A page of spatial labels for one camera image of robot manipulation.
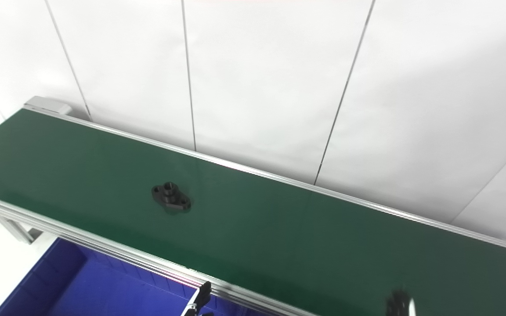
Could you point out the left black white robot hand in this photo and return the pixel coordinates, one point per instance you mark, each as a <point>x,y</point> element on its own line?
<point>201,297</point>

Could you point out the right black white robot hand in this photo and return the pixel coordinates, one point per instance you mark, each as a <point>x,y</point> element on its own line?
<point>399,305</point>

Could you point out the black flanged machine part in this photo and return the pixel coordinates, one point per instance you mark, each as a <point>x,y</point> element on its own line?
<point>171,198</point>

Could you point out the green conveyor belt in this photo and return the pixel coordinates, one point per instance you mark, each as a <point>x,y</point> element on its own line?
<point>279,228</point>

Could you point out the blue plastic bin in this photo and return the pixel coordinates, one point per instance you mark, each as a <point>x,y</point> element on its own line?
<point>81,285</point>

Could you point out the grey conveyor support leg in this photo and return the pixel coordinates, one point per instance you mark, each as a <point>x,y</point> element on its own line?
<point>16,228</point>

